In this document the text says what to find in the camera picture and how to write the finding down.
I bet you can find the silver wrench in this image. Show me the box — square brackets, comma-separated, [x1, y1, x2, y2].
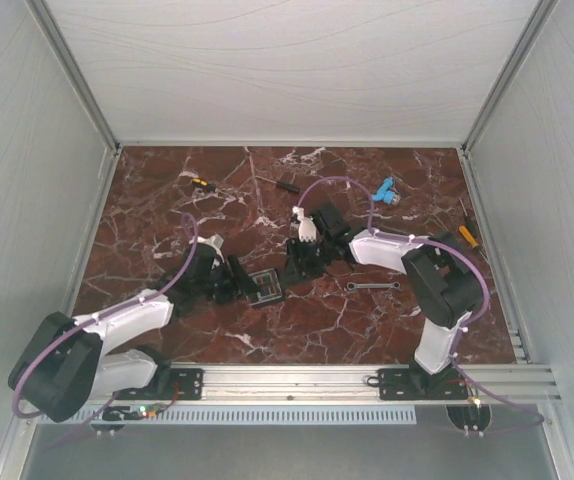
[345, 282, 400, 292]

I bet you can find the blue plastic connector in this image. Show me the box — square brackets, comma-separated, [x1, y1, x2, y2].
[372, 177, 400, 205]

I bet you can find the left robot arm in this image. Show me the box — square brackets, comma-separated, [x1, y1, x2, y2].
[8, 236, 259, 422]

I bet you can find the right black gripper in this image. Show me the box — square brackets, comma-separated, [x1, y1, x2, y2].
[280, 236, 332, 287]

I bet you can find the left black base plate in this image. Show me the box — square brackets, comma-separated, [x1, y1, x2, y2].
[117, 367, 204, 402]

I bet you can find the black yellow screwdriver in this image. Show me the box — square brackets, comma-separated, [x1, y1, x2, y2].
[191, 178, 224, 197]

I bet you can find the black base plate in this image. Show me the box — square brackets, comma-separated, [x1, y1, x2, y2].
[117, 367, 204, 402]
[365, 367, 471, 401]

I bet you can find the aluminium mounting rail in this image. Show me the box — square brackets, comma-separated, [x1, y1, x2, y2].
[65, 363, 561, 411]

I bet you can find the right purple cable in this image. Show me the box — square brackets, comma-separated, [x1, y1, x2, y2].
[296, 176, 546, 437]

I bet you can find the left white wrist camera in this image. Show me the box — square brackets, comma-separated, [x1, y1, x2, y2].
[197, 234, 224, 251]

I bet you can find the orange handle screwdriver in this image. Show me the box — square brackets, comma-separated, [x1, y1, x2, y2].
[458, 225, 487, 259]

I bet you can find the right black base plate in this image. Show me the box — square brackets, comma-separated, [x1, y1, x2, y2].
[365, 367, 471, 401]

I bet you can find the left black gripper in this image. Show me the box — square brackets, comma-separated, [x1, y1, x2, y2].
[196, 255, 262, 307]

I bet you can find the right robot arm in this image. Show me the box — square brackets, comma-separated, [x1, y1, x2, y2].
[280, 204, 489, 398]

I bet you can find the purple cable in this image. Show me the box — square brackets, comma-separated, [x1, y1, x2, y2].
[11, 212, 200, 451]
[296, 176, 546, 437]

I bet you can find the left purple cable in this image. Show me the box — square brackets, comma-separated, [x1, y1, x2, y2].
[11, 212, 200, 451]

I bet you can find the black handle screwdriver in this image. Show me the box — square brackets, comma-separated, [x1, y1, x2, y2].
[258, 176, 300, 194]

